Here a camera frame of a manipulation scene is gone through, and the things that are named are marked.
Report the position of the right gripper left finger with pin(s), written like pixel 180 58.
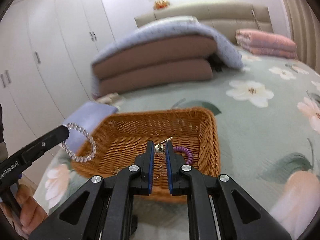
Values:
pixel 102 207

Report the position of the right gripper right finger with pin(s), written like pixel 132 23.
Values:
pixel 218 207

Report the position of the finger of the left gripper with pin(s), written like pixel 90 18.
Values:
pixel 41 145

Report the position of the person's left hand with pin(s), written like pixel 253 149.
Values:
pixel 32 213

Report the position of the brown wicker basket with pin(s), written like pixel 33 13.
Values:
pixel 119 138

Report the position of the blue grey book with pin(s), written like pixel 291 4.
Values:
pixel 88 116

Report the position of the floral green bedspread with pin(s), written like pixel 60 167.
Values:
pixel 268 127

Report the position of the white wardrobe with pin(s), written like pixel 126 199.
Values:
pixel 46 50

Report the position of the folded brown quilt stack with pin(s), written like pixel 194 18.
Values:
pixel 169 60

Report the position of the folded pink blanket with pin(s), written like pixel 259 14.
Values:
pixel 264 43

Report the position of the grey blue patterned blanket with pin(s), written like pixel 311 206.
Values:
pixel 155 32

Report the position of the beige upholstered headboard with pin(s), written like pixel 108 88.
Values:
pixel 246 14

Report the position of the beige pleated curtain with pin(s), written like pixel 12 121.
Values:
pixel 304 27

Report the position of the orange plush toy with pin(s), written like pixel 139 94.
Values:
pixel 160 4

